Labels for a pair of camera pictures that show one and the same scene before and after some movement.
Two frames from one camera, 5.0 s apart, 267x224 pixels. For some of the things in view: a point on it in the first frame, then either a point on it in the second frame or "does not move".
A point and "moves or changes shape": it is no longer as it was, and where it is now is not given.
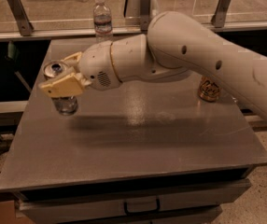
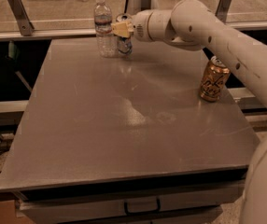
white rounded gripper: x=96 y=65 → x=142 y=26
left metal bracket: x=24 y=26 does not move
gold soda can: x=208 y=89 does not move
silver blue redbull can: x=66 y=105 moves or changes shape
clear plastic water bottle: x=103 y=21 does not move
